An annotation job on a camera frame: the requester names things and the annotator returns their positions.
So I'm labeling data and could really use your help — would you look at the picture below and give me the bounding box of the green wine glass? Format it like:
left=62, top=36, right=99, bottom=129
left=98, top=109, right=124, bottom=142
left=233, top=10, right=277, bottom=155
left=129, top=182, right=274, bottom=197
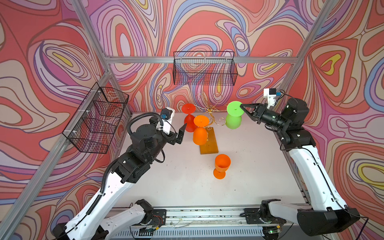
left=226, top=101, right=244, bottom=130

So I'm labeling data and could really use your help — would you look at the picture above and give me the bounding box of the black wire basket left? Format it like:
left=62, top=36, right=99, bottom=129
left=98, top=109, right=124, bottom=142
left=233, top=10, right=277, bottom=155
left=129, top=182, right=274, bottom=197
left=62, top=83, right=130, bottom=154

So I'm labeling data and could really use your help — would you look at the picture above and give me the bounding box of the black wire basket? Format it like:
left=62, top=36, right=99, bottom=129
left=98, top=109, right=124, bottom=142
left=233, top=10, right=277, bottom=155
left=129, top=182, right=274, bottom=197
left=173, top=50, right=238, bottom=86
left=62, top=83, right=130, bottom=154

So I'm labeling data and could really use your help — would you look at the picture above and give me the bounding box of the orange wine glass front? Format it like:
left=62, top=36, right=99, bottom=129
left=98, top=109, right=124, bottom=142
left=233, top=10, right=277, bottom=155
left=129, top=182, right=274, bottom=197
left=193, top=115, right=210, bottom=146

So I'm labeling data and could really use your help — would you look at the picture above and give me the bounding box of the black wire basket back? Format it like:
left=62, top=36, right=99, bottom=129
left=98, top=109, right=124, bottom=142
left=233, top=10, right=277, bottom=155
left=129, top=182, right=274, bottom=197
left=173, top=50, right=238, bottom=86

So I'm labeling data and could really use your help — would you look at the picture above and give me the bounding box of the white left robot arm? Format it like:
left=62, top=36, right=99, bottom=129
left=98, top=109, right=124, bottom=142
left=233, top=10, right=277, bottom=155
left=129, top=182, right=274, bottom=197
left=53, top=107, right=186, bottom=240

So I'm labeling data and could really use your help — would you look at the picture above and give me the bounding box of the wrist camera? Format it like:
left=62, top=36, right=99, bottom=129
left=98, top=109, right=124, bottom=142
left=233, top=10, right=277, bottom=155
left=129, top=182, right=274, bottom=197
left=263, top=88, right=282, bottom=109
left=160, top=107, right=175, bottom=135

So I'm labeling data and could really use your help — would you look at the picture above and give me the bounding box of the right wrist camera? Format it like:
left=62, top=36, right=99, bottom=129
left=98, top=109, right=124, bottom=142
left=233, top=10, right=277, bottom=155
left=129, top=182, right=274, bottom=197
left=263, top=88, right=282, bottom=109

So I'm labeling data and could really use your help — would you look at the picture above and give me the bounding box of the orange wine glass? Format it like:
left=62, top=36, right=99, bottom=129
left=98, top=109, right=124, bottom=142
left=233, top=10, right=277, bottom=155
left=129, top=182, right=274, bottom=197
left=193, top=115, right=210, bottom=146
left=213, top=154, right=231, bottom=180

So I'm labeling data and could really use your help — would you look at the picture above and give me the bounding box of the orange wine glass back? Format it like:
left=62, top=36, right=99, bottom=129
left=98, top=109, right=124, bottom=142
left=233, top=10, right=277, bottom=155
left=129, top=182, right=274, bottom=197
left=213, top=154, right=231, bottom=180

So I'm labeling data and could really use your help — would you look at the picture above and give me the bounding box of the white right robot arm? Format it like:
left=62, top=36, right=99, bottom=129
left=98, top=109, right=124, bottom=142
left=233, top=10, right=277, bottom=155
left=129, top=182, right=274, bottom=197
left=227, top=98, right=362, bottom=236

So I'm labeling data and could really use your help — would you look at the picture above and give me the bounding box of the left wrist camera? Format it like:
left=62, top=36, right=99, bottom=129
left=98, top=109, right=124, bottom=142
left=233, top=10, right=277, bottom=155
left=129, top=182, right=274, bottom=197
left=160, top=107, right=175, bottom=135

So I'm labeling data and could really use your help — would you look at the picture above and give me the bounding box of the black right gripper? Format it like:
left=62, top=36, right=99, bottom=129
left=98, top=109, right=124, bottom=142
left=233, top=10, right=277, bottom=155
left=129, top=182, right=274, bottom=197
left=239, top=102, right=289, bottom=130

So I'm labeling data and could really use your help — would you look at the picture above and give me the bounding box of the aluminium cage frame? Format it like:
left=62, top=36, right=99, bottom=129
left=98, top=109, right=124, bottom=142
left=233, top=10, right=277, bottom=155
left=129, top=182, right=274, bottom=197
left=0, top=0, right=343, bottom=240

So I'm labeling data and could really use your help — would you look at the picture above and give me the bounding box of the metal base rail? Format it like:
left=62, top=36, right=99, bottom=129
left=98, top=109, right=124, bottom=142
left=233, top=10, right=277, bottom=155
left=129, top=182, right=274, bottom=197
left=92, top=205, right=310, bottom=240

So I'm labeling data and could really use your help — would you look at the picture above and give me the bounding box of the red wine glass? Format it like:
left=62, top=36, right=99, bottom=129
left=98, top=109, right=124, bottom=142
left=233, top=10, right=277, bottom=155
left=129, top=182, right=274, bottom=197
left=182, top=104, right=197, bottom=133

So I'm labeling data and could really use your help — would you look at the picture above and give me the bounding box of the gold wire glass rack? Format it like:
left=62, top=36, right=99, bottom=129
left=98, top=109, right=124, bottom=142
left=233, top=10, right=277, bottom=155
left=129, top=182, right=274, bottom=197
left=195, top=93, right=226, bottom=155

